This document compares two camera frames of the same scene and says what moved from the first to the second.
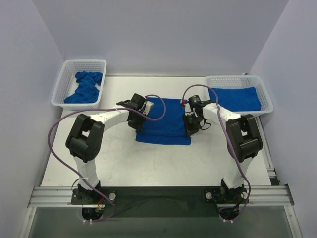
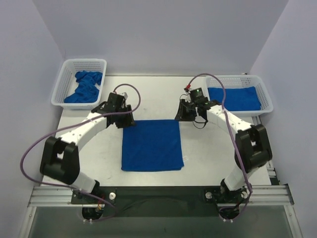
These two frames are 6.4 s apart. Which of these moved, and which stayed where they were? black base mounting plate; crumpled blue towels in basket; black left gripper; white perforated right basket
Moved: black left gripper
Stayed: white perforated right basket; crumpled blue towels in basket; black base mounting plate
